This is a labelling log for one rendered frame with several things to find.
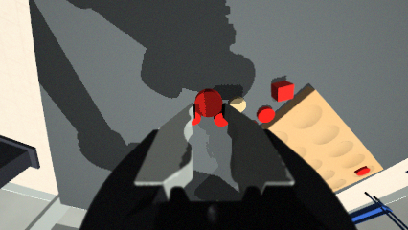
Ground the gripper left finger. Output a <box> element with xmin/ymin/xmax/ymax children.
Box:
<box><xmin>79</xmin><ymin>103</ymin><xmax>195</xmax><ymax>230</ymax></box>

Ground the red cube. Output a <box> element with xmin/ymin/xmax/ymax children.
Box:
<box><xmin>271</xmin><ymin>80</ymin><xmax>294</xmax><ymax>102</ymax></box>

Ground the cream disc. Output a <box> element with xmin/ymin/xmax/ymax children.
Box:
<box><xmin>228</xmin><ymin>96</ymin><xmax>246</xmax><ymax>112</ymax></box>

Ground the tan tray with round pockets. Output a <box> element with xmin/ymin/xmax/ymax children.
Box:
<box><xmin>262</xmin><ymin>87</ymin><xmax>383</xmax><ymax>191</ymax></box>

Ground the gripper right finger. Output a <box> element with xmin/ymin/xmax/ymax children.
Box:
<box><xmin>222</xmin><ymin>103</ymin><xmax>357</xmax><ymax>230</ymax></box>

